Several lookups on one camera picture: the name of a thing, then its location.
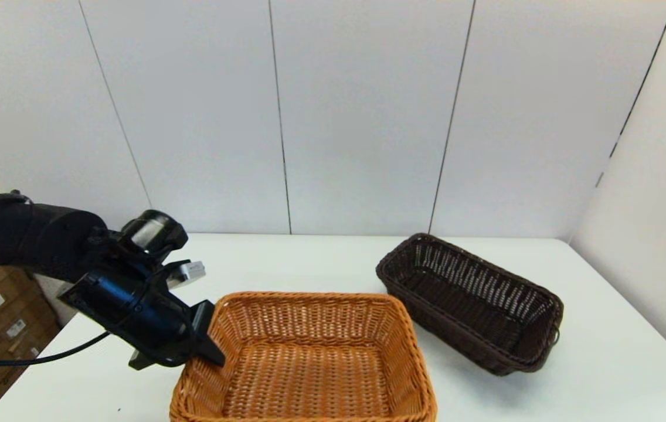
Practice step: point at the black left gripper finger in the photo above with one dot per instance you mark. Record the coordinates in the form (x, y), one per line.
(139, 363)
(207, 340)

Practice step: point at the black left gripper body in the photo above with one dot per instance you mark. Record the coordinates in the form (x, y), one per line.
(133, 316)

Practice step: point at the orange wicker basket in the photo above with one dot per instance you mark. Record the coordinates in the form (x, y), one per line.
(309, 375)

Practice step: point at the dark brown wicker basket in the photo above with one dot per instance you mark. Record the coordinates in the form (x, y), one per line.
(468, 305)

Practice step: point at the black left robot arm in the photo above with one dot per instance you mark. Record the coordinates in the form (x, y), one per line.
(28, 234)

